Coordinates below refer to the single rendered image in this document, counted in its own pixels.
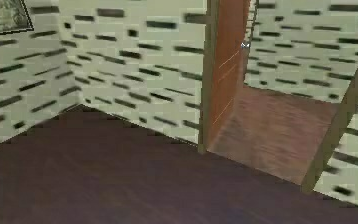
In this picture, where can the orange brown room door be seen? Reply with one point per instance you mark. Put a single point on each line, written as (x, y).
(227, 66)

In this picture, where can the black framed wall picture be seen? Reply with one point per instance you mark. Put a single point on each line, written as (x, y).
(3, 15)

